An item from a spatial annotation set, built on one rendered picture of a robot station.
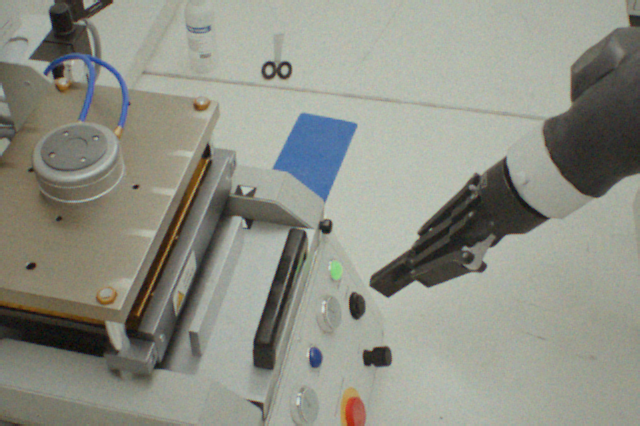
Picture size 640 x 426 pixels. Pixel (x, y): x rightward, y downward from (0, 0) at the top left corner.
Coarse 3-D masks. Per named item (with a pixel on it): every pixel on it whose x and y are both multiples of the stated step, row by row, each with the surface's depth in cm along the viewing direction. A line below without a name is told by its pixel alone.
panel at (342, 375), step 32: (320, 256) 95; (320, 288) 94; (352, 288) 101; (352, 320) 100; (352, 352) 98; (288, 384) 84; (320, 384) 90; (352, 384) 97; (288, 416) 83; (320, 416) 89
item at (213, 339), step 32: (224, 224) 92; (256, 224) 92; (224, 256) 83; (256, 256) 89; (192, 288) 86; (224, 288) 84; (256, 288) 86; (192, 320) 78; (224, 320) 83; (256, 320) 83; (288, 320) 83; (192, 352) 80; (224, 352) 80; (224, 384) 78; (256, 384) 78
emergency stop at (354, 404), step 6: (348, 402) 95; (354, 402) 95; (360, 402) 96; (348, 408) 94; (354, 408) 94; (360, 408) 96; (348, 414) 94; (354, 414) 94; (360, 414) 95; (348, 420) 94; (354, 420) 94; (360, 420) 95
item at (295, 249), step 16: (288, 240) 85; (304, 240) 85; (288, 256) 83; (304, 256) 88; (288, 272) 82; (272, 288) 81; (288, 288) 81; (272, 304) 79; (288, 304) 81; (272, 320) 78; (256, 336) 77; (272, 336) 77; (256, 352) 77; (272, 352) 77; (272, 368) 78
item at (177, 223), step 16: (208, 160) 86; (192, 176) 84; (192, 192) 83; (176, 224) 80; (160, 256) 77; (160, 272) 76; (144, 288) 74; (0, 304) 76; (16, 304) 75; (144, 304) 73; (32, 320) 76; (48, 320) 76; (64, 320) 75; (80, 320) 75; (96, 320) 74; (128, 320) 73; (128, 336) 75
